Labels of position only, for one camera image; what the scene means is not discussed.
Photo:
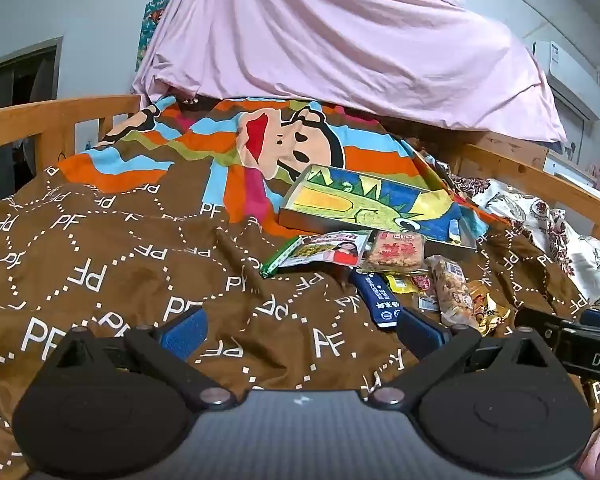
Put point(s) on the brown cartoon printed blanket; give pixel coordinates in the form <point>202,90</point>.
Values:
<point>105,240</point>

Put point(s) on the blue snack packet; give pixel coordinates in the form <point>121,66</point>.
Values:
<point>377,300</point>

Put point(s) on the white air conditioner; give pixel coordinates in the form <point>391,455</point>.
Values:
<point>565,67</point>

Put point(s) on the red label clear snack packet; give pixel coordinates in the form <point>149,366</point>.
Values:
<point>395,252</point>

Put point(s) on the wooden bed frame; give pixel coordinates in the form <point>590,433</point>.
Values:
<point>55,110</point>

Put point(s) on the small white packet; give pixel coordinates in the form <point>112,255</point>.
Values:
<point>427,301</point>

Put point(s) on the shiny golden snack wrapper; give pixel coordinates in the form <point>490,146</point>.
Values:
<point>490,310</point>

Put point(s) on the small red candy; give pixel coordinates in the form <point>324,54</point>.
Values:
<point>420,282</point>

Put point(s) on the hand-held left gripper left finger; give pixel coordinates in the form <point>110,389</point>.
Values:
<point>185,332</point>

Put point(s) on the cartoon printed tin box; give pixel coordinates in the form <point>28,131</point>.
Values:
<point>355,200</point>

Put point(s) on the pink bed sheet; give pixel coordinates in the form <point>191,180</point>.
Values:
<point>330,35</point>

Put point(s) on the yellow snack packet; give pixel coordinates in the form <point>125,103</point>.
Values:
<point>400,284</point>

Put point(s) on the long clear crispy snack packet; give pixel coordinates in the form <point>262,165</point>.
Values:
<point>452,290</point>

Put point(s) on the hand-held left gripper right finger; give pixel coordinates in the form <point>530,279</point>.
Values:
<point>420,332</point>

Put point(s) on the white green bean snack packet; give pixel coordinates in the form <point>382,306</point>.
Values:
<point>320,252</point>

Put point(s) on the dark window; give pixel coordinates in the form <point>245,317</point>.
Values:
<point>20,75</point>

